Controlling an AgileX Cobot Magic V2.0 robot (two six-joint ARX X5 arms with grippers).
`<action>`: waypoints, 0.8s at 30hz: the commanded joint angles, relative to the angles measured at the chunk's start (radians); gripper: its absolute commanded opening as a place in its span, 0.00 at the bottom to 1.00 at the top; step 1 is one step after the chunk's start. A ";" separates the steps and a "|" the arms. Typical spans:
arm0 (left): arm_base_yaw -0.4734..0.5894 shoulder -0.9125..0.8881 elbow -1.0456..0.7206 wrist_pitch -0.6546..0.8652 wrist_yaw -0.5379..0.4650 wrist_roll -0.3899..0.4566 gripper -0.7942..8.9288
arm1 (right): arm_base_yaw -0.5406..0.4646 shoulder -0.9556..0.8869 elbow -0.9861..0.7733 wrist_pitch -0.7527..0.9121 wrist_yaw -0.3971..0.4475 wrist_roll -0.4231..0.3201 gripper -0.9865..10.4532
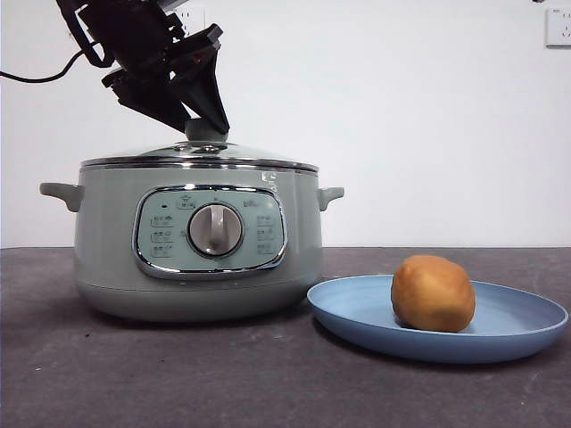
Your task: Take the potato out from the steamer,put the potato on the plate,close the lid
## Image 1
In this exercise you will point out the blue round plate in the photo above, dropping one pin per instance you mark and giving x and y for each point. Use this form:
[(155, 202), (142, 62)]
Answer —
[(348, 307)]

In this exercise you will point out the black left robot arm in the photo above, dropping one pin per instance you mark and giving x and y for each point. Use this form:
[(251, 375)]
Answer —
[(127, 38)]

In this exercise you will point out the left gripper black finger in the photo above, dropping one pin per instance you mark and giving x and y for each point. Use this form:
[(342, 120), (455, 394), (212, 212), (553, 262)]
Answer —
[(154, 102), (205, 91)]

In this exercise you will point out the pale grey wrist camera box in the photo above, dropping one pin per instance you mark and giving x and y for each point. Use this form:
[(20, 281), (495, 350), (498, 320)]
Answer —
[(171, 3)]

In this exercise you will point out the brown potato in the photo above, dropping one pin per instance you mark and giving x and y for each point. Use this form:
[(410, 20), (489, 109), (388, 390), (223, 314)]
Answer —
[(432, 294)]

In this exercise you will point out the white wall socket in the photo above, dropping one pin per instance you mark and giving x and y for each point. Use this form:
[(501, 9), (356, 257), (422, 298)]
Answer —
[(196, 20), (560, 29)]

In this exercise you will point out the pale green electric steamer pot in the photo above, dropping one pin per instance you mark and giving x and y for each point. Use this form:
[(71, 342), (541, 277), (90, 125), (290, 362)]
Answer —
[(107, 223)]

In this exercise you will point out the glass lid with green knob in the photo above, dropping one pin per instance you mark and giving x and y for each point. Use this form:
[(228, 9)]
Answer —
[(201, 129)]

